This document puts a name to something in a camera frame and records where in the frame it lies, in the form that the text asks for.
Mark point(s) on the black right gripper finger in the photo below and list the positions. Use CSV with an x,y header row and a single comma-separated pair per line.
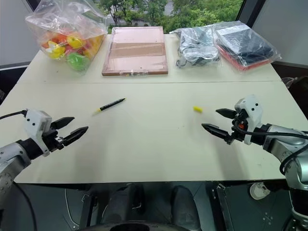
x,y
225,112
215,130

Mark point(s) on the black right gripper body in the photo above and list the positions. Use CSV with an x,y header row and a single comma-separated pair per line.
x,y
238,128

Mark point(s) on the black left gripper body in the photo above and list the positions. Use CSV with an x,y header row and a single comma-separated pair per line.
x,y
53,139

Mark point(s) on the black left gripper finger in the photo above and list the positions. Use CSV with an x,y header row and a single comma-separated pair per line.
x,y
62,121
76,134

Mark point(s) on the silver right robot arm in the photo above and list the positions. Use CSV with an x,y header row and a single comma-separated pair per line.
x,y
288,151

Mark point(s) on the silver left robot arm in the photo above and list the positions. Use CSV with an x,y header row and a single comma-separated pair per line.
x,y
14,154

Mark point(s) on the yellow pen cap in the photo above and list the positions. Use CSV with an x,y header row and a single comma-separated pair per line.
x,y
197,109

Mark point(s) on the black yellow highlighter pen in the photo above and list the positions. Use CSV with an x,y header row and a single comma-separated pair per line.
x,y
109,106

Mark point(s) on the white caster wheel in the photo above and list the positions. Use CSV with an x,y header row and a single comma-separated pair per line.
x,y
258,190

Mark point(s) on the clear bag with black case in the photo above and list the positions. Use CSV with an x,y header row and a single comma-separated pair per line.
x,y
245,45

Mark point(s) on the clear bag of grey items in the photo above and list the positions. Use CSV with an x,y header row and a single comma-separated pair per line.
x,y
196,47

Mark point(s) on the dark rounded robot leg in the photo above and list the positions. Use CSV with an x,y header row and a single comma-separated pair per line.
x,y
184,207

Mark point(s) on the clear bag of colourful toys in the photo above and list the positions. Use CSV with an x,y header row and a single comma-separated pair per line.
x,y
67,38

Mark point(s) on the pink clear acrylic box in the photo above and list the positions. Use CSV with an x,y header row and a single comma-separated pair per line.
x,y
136,51

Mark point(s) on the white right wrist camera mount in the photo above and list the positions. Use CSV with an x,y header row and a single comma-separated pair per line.
x,y
250,113

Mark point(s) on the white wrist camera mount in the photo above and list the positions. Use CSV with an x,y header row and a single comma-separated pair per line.
x,y
36,125
250,113

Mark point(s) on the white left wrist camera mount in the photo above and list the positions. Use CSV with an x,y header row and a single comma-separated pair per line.
x,y
36,125

